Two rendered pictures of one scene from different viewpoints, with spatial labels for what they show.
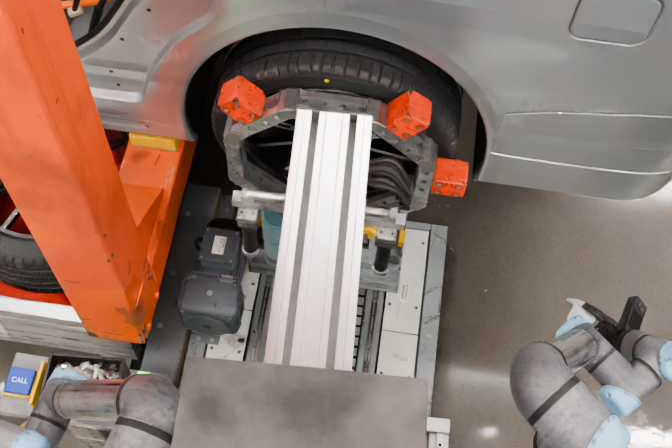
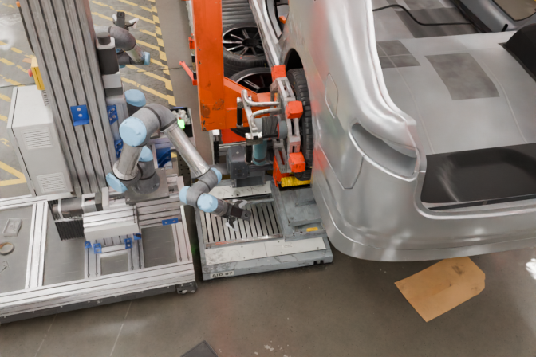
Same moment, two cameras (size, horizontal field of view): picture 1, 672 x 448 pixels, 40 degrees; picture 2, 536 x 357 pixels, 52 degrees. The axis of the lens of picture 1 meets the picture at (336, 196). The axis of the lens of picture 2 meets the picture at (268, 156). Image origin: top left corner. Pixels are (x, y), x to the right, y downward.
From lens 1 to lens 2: 2.40 m
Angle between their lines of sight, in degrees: 47
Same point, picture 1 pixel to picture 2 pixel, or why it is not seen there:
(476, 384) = (255, 294)
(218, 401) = not seen: outside the picture
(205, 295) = (235, 151)
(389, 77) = (304, 95)
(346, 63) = (301, 80)
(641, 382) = (193, 193)
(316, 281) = not seen: outside the picture
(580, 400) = (146, 112)
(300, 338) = not seen: outside the picture
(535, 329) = (297, 315)
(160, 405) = (117, 29)
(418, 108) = (294, 106)
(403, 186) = (269, 128)
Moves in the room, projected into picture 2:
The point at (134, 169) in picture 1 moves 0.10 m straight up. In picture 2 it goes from (264, 96) to (265, 84)
